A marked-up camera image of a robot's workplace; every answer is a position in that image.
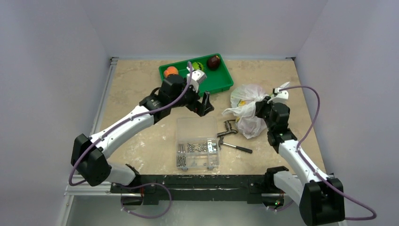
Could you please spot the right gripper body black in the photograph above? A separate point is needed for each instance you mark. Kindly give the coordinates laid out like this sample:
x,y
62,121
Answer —
x,y
261,104

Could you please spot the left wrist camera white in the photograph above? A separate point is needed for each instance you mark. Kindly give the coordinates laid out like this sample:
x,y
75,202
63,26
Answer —
x,y
197,77

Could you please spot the fake peach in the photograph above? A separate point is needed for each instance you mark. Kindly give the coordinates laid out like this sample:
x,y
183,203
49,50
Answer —
x,y
171,70

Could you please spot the fake green cracked fruit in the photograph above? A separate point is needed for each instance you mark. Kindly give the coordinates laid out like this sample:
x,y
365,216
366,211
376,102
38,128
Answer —
x,y
198,66

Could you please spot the black base bar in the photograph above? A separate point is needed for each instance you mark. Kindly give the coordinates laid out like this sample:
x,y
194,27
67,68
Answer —
x,y
252,189

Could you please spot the fake dark red fruit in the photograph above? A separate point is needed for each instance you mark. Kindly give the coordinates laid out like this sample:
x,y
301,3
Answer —
x,y
213,62

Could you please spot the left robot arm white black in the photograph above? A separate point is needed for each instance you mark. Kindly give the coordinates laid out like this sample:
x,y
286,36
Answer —
x,y
90,154

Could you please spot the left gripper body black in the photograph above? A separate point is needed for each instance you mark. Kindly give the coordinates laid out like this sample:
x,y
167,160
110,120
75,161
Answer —
x,y
188,99

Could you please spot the small black-handled hammer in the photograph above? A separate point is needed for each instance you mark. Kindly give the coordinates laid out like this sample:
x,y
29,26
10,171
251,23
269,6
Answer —
x,y
221,142

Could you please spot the green plastic tray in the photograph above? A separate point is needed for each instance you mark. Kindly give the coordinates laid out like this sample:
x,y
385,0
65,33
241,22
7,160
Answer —
x,y
217,81

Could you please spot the clear plastic screw box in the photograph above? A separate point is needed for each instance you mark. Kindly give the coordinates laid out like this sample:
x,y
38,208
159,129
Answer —
x,y
197,144

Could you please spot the white plastic bag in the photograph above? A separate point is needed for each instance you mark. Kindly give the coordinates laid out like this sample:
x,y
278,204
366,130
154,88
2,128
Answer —
x,y
243,106

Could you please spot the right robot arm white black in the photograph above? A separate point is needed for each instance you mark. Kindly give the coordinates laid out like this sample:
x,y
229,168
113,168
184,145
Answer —
x,y
315,192

